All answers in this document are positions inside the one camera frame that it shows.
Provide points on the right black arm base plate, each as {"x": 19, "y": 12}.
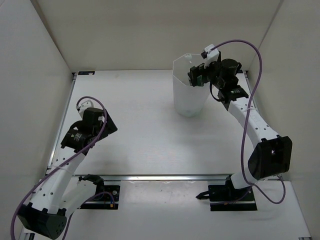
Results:
{"x": 225, "y": 198}

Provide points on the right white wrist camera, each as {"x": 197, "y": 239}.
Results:
{"x": 210, "y": 54}

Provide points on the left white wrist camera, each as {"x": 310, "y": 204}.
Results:
{"x": 83, "y": 106}

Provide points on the blue label sticker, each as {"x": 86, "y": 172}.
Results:
{"x": 86, "y": 73}

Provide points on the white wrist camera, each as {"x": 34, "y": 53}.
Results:
{"x": 83, "y": 106}
{"x": 210, "y": 54}

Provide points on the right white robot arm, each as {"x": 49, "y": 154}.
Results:
{"x": 272, "y": 153}

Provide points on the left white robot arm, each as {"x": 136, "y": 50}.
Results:
{"x": 55, "y": 180}

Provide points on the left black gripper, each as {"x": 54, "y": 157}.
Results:
{"x": 110, "y": 128}

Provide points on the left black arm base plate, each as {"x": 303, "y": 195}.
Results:
{"x": 106, "y": 197}

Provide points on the white plastic bin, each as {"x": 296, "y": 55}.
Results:
{"x": 188, "y": 100}

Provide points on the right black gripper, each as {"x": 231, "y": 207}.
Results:
{"x": 196, "y": 72}

